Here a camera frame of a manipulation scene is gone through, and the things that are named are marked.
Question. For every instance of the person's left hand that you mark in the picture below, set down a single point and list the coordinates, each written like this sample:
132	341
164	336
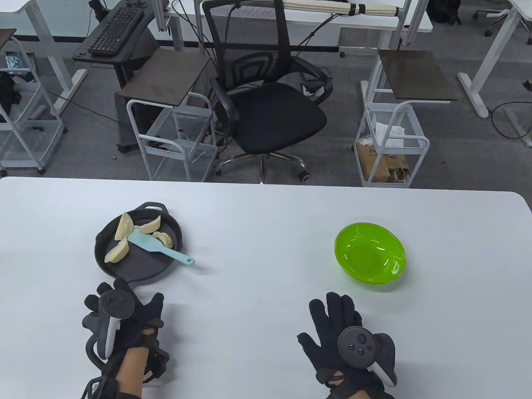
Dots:
145	320

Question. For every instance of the person's right hand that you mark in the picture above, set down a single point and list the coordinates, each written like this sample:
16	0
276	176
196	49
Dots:
328	328

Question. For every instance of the black cast iron frying pan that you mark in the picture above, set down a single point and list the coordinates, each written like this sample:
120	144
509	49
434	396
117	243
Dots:
141	270

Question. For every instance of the pale cream dumpling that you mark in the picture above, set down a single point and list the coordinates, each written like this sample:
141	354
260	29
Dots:
124	226
163	240
117	251
149	225

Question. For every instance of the light blue dessert spatula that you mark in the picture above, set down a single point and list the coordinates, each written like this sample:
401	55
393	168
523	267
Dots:
143	243

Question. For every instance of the green plastic bowl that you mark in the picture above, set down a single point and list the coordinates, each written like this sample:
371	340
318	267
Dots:
370	253

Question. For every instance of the person's left forearm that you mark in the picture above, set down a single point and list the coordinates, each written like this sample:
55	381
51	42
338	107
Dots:
129	370

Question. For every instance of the person's right forearm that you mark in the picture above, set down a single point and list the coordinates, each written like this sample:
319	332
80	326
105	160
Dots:
357	392

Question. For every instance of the black and white left controller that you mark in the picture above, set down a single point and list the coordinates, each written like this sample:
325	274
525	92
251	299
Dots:
116	305

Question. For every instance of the black and white controller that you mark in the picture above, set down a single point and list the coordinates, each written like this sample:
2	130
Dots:
356	347
116	305

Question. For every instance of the black and white right controller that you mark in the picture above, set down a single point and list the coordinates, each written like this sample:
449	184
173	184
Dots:
356	347

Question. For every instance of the brown paper bag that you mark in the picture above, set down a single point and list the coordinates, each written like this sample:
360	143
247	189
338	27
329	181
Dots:
376	164

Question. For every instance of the black computer tower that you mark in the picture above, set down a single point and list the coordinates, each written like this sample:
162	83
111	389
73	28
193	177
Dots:
124	124

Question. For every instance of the white paper sheets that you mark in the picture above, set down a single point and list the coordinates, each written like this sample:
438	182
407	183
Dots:
384	133

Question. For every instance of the black mesh office chair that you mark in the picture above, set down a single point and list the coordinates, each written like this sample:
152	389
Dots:
274	116

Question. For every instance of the white cart with dark top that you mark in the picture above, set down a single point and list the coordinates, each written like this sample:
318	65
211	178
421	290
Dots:
166	75
415	75
7	37

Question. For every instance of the dark keyboard stand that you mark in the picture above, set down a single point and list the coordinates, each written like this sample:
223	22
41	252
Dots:
141	45

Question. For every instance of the white desk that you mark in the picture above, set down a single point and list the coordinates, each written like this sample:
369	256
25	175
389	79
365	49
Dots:
365	23
12	8
474	95

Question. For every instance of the silver foil packet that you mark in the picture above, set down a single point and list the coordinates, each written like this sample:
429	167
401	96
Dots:
16	62

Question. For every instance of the black keyboard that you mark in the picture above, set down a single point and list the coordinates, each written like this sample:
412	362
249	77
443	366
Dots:
116	31

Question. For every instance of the black backpack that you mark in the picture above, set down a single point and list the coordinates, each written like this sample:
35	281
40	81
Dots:
442	10

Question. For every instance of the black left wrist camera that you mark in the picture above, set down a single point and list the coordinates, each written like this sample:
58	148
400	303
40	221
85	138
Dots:
160	361

